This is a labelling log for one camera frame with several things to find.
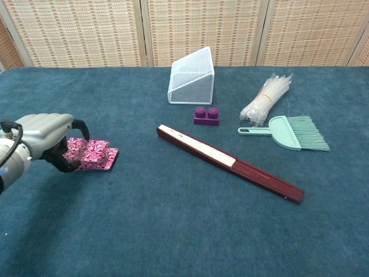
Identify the mint green bristle brush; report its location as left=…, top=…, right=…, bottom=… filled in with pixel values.
left=287, top=115, right=330, bottom=152

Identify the purple two-stud building block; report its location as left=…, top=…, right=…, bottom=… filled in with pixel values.
left=193, top=106, right=220, bottom=126

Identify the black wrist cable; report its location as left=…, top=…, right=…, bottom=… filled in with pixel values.
left=0, top=120, right=24, bottom=170

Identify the white wire mesh basket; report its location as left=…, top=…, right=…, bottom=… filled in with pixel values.
left=167, top=47, right=216, bottom=105

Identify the woven folding screen panel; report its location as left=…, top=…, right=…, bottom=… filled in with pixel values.
left=0, top=0, right=148, bottom=68
left=0, top=17, right=25, bottom=70
left=256, top=0, right=369, bottom=68
left=347, top=36, right=369, bottom=68
left=140, top=0, right=270, bottom=68

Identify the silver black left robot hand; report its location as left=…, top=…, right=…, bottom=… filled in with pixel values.
left=14, top=113, right=91, bottom=174

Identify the folded dark red hand fan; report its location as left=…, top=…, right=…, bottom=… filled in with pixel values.
left=156, top=124, right=306, bottom=205

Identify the bundle of clear wrapped sticks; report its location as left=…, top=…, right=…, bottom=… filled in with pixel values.
left=240, top=73, right=294, bottom=128

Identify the mint green plastic dustpan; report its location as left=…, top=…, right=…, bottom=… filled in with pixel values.
left=238, top=115, right=303, bottom=151

